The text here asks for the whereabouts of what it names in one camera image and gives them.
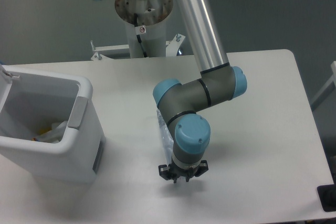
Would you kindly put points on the white frame at right edge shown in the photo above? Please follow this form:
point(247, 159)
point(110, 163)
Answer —
point(324, 91)

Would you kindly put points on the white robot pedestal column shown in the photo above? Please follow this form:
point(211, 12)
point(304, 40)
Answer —
point(145, 24)

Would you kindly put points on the white trash can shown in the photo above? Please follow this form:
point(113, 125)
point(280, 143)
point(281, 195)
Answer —
point(35, 99)

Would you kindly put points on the crushed clear plastic bottle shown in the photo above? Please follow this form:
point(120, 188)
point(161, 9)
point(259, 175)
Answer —
point(166, 138)

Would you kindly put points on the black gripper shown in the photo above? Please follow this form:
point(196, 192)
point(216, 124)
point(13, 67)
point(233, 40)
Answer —
point(173, 172)

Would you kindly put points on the white pedestal base frame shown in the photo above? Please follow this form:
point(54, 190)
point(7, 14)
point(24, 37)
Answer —
point(173, 48)

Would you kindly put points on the clear plastic wrapper bag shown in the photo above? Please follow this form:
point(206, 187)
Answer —
point(54, 135)

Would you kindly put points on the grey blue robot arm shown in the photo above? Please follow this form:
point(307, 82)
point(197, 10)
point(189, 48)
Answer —
point(178, 103)

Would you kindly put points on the yellow trash in can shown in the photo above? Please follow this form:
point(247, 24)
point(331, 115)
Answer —
point(44, 130)

